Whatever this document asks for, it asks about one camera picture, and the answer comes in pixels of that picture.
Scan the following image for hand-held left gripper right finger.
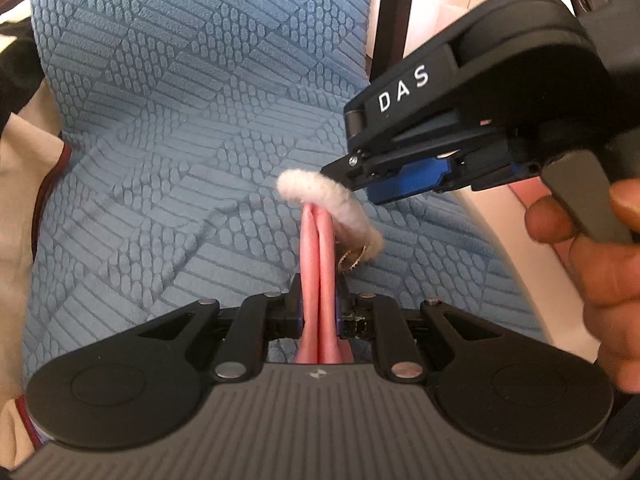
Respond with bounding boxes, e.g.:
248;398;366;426
336;280;501;382

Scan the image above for pink dust bag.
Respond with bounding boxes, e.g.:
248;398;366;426
295;202;353;365

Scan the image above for person's right hand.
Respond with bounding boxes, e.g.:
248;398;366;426
525;180;640;377

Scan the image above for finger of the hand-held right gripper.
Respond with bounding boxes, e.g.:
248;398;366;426
321;152;453;206

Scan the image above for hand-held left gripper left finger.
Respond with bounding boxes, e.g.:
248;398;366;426
137;275;303;382

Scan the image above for white fluffy ring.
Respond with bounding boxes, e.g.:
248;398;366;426
277;170;385;275

